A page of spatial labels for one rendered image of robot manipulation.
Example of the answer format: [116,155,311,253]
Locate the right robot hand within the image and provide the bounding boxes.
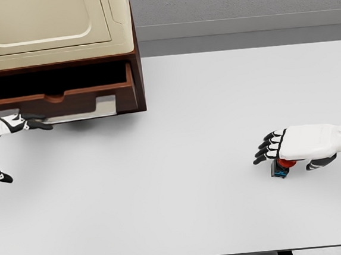
[249,122,341,177]

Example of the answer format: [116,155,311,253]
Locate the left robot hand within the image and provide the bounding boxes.
[0,110,58,185]

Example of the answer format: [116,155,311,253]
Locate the red button black switch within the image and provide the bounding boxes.
[269,157,299,181]

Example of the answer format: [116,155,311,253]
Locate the brown wooden drawer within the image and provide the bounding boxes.
[0,61,141,130]

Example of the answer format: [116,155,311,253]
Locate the cream and brown cabinet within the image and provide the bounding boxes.
[0,0,148,125]

